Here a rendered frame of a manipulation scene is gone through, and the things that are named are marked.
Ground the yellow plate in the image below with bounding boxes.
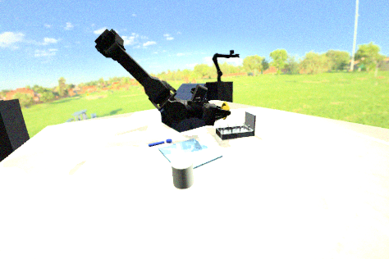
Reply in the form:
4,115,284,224
221,102,231,120

